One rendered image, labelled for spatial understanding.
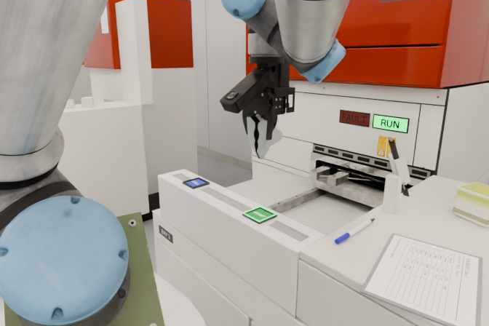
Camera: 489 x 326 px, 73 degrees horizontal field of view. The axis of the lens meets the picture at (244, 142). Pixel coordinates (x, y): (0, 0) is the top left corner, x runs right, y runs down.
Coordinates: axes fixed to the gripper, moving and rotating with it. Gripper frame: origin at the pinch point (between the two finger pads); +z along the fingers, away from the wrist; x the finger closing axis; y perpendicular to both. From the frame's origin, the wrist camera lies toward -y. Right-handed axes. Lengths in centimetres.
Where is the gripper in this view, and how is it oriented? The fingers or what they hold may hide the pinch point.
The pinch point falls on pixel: (257, 153)
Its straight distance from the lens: 70.5
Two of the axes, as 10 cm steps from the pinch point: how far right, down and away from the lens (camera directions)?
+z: 0.0, 9.7, 2.5
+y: 7.6, -1.6, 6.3
